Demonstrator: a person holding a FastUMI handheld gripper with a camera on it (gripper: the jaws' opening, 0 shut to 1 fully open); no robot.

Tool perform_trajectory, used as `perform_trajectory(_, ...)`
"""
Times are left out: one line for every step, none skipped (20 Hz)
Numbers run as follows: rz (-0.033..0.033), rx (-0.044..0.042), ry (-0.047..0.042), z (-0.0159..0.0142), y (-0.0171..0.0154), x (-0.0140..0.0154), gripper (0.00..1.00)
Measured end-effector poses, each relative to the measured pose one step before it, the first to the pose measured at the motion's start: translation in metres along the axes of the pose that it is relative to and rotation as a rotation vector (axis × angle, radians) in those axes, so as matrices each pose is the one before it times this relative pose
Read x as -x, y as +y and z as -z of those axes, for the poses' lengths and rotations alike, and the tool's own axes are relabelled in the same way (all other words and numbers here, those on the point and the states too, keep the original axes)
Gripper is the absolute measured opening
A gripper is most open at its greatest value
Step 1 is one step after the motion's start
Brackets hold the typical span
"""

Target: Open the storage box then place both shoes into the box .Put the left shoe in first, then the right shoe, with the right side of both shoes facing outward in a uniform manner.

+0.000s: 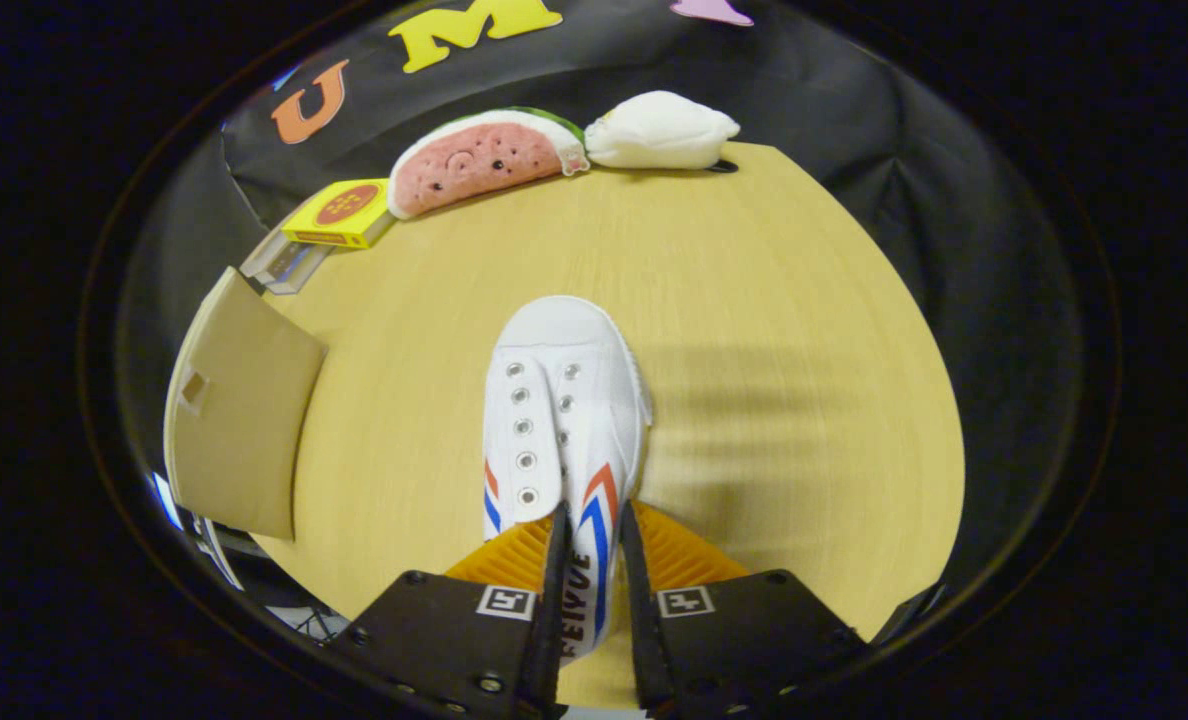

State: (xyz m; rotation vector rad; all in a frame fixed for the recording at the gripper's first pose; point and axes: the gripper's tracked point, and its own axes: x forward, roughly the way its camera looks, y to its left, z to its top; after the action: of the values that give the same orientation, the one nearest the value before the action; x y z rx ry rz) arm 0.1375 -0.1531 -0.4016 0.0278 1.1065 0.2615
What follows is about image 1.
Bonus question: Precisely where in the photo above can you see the yellow book with red circle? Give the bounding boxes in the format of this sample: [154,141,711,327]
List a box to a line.
[282,178,392,249]

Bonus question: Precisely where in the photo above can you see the white canvas shoe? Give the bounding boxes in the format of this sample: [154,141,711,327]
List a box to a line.
[481,295,653,666]

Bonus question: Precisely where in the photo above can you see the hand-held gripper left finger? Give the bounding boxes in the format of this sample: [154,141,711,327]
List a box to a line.
[326,503,570,720]

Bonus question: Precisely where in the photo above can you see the watermelon slice plush toy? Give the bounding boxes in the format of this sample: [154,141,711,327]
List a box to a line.
[387,107,591,221]

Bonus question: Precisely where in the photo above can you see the beige storage box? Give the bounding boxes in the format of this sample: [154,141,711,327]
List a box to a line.
[162,267,328,542]

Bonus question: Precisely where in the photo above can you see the beige book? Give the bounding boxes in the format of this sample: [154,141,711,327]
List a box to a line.
[241,236,335,296]

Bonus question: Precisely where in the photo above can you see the white plush toy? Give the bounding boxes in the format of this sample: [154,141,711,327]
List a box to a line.
[584,90,741,171]

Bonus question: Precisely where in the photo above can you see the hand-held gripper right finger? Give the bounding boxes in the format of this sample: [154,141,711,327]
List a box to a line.
[619,502,867,720]

